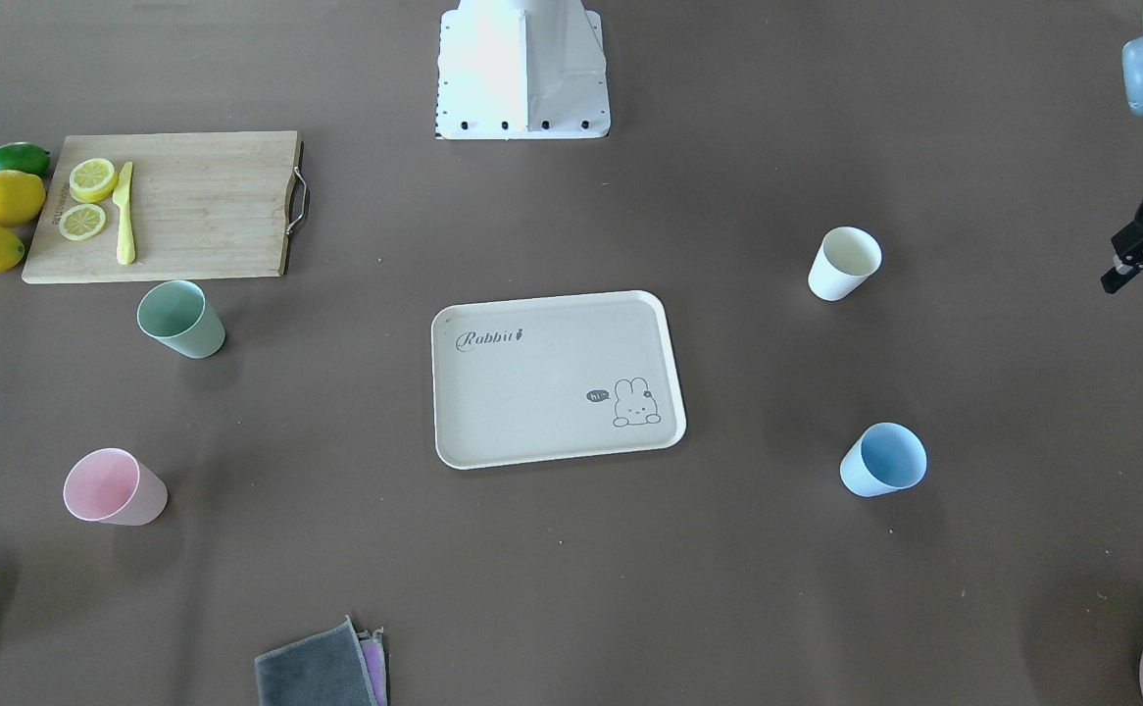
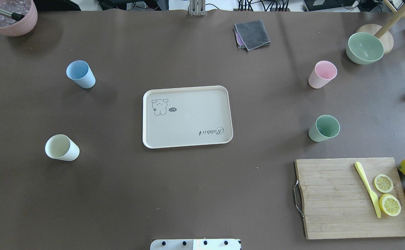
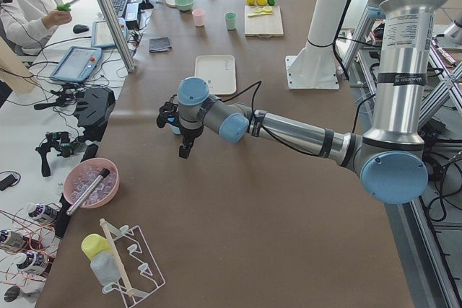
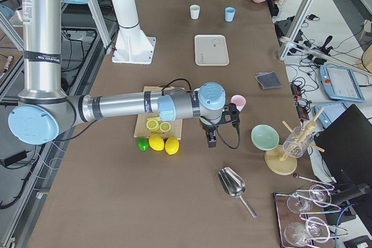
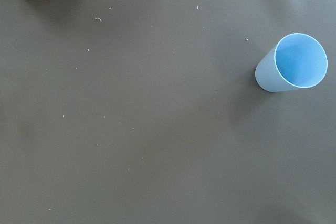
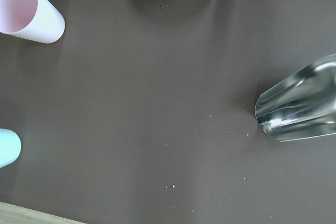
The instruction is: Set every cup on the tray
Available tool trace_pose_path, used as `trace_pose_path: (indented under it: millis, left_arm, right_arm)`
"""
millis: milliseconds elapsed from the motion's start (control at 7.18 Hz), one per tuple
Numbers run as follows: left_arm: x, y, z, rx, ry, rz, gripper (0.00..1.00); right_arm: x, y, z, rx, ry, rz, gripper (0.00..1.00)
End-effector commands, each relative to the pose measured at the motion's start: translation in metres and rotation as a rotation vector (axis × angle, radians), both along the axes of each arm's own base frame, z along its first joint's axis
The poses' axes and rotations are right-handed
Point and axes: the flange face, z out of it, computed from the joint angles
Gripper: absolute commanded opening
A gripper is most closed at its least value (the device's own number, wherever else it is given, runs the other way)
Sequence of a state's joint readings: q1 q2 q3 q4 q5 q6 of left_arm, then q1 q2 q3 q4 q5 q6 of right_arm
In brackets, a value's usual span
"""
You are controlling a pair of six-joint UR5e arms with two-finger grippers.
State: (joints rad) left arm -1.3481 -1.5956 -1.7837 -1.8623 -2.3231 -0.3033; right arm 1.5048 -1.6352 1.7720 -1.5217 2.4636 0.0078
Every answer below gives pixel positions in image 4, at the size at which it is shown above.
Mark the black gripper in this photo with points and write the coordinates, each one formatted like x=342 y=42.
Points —
x=208 y=128

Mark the cream white cup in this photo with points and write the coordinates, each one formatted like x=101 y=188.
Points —
x=194 y=11

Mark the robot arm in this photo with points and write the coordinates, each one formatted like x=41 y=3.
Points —
x=44 y=110

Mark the cream rabbit tray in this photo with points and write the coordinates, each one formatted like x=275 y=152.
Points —
x=211 y=50

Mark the wine glass rack tray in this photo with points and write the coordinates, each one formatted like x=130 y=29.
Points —
x=309 y=224

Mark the whole yellow lemon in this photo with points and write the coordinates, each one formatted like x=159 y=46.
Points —
x=156 y=142
x=172 y=145

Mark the metal scoop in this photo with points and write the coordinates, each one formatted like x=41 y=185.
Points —
x=234 y=186

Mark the lemon half slice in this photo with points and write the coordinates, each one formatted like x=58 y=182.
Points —
x=164 y=126
x=152 y=124

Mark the pink cup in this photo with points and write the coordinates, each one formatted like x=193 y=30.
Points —
x=239 y=101

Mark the green bowl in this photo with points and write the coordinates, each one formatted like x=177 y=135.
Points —
x=264 y=137

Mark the wooden cup tree stand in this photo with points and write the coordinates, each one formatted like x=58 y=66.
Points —
x=283 y=159

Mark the green lime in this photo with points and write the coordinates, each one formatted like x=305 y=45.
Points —
x=142 y=144

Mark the wooden cutting board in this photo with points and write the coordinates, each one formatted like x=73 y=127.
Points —
x=141 y=130

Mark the grey folded cloth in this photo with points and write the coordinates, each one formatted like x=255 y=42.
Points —
x=268 y=80

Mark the clear textured glass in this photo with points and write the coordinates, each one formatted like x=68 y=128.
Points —
x=295 y=148

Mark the blue teach pendant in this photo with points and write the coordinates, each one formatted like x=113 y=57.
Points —
x=340 y=83
x=331 y=111

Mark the blue cup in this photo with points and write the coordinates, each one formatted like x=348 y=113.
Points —
x=229 y=14

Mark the black monitor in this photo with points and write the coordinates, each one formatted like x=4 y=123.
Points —
x=347 y=144

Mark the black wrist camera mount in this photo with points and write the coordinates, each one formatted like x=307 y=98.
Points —
x=230 y=114

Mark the aluminium frame post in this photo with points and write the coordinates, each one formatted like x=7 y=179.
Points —
x=294 y=28

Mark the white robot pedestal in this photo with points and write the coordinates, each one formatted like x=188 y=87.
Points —
x=132 y=44

